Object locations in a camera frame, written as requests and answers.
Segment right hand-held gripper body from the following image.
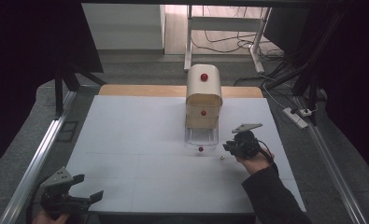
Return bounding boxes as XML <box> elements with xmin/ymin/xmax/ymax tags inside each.
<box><xmin>231</xmin><ymin>122</ymin><xmax>263</xmax><ymax>159</ymax></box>

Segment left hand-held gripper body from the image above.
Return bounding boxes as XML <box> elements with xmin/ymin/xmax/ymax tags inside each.
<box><xmin>40</xmin><ymin>166</ymin><xmax>92</xmax><ymax>220</ymax></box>

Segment clear drawer with red knob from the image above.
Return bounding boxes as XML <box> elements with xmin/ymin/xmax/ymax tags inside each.
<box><xmin>183</xmin><ymin>125</ymin><xmax>220</xmax><ymax>154</ymax></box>

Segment cream mini drawer cabinet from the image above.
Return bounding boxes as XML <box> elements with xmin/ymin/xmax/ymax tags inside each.
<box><xmin>185</xmin><ymin>63</ymin><xmax>224</xmax><ymax>131</ymax></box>

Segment person's right hand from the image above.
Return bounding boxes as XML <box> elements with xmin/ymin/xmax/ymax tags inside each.
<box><xmin>235</xmin><ymin>148</ymin><xmax>276</xmax><ymax>176</ymax></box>

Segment person's left hand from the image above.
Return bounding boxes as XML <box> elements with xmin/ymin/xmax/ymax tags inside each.
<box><xmin>32</xmin><ymin>209</ymin><xmax>72</xmax><ymax>224</ymax></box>

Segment wooden drawer with red knob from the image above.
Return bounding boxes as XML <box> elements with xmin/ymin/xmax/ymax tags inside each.
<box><xmin>185</xmin><ymin>103</ymin><xmax>221</xmax><ymax>125</ymax></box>

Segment white power strip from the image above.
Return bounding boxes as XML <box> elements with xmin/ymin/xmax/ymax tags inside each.
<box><xmin>282</xmin><ymin>106</ymin><xmax>309</xmax><ymax>130</ymax></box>

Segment black metal stand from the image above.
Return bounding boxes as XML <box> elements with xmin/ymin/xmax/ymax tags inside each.
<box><xmin>263</xmin><ymin>3</ymin><xmax>345</xmax><ymax>127</ymax></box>
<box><xmin>53</xmin><ymin>70</ymin><xmax>107</xmax><ymax>119</ymax></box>

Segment black curtain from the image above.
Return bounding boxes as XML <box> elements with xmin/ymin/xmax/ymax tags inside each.
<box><xmin>0</xmin><ymin>0</ymin><xmax>105</xmax><ymax>176</ymax></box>
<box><xmin>264</xmin><ymin>0</ymin><xmax>369</xmax><ymax>185</ymax></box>

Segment white cabinet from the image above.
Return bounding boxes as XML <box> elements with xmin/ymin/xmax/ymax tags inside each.
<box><xmin>80</xmin><ymin>3</ymin><xmax>166</xmax><ymax>51</ymax></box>

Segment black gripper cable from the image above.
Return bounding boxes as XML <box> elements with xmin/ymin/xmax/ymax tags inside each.
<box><xmin>256</xmin><ymin>139</ymin><xmax>276</xmax><ymax>165</ymax></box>
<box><xmin>24</xmin><ymin>183</ymin><xmax>45</xmax><ymax>224</ymax></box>

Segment aluminium rail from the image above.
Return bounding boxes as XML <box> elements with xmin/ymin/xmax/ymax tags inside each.
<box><xmin>293</xmin><ymin>95</ymin><xmax>369</xmax><ymax>224</ymax></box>
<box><xmin>0</xmin><ymin>90</ymin><xmax>78</xmax><ymax>224</ymax></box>

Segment white cable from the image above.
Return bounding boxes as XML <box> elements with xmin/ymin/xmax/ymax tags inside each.
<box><xmin>261</xmin><ymin>83</ymin><xmax>289</xmax><ymax>110</ymax></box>

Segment black floor cables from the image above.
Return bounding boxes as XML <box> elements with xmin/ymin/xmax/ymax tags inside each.
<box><xmin>191</xmin><ymin>6</ymin><xmax>288</xmax><ymax>63</ymax></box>

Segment white desk frame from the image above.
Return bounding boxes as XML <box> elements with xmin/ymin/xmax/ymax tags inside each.
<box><xmin>183</xmin><ymin>4</ymin><xmax>274</xmax><ymax>75</ymax></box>

